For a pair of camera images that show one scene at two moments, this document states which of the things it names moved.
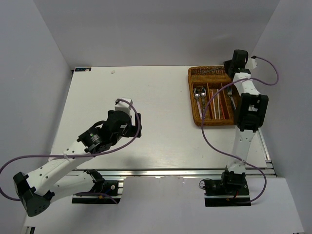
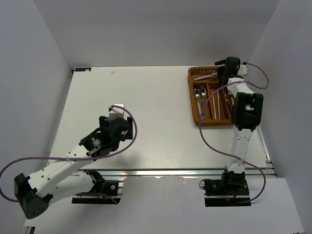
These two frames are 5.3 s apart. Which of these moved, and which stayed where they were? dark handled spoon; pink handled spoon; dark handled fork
Moved: dark handled fork
Stayed: pink handled spoon; dark handled spoon
